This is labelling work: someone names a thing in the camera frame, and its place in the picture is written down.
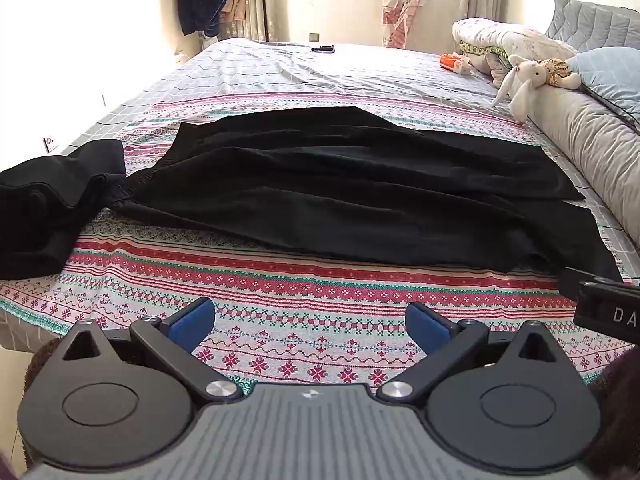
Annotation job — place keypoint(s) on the light blue pillow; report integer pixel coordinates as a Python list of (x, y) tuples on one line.
[(610, 72)]

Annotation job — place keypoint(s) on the hanging pink floral cloth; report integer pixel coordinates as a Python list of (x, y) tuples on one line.
[(402, 10)]

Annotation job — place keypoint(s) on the small black remote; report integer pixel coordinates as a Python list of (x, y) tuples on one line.
[(323, 49)]

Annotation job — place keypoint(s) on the patterned red green blanket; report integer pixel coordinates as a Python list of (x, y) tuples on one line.
[(300, 305)]

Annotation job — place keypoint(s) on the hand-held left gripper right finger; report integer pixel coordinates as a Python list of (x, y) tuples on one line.
[(427, 325)]

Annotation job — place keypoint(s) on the hanging pink garment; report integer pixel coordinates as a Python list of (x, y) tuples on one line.
[(235, 2)]

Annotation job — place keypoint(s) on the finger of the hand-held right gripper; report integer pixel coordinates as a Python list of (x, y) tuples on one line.
[(575, 280)]

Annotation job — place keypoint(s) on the black folded garment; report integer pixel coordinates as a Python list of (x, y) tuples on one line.
[(45, 210)]

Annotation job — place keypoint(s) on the pinkish grey cushion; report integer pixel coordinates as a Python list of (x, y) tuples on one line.
[(492, 67)]

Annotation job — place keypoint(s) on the floral dressed rag doll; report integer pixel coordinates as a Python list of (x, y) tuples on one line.
[(557, 71)]

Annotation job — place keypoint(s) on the folded white quilt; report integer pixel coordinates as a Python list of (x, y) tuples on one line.
[(505, 35)]

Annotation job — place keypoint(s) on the orange packet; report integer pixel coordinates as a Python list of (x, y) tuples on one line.
[(452, 62)]

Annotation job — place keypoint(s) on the long grey bolster pillow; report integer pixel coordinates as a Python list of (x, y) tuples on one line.
[(595, 135)]

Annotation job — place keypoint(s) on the grey checked bed sheet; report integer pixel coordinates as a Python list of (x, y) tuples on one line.
[(300, 67)]

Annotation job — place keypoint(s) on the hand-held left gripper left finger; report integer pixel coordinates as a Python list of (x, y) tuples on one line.
[(192, 325)]

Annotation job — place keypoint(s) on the black pants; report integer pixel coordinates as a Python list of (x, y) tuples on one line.
[(325, 185)]

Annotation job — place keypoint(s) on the folded green blanket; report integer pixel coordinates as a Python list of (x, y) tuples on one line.
[(482, 50)]

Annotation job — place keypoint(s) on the white plush rabbit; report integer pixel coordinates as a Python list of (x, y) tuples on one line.
[(525, 80)]

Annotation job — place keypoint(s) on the grey quilted headboard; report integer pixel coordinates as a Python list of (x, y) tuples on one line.
[(595, 17)]

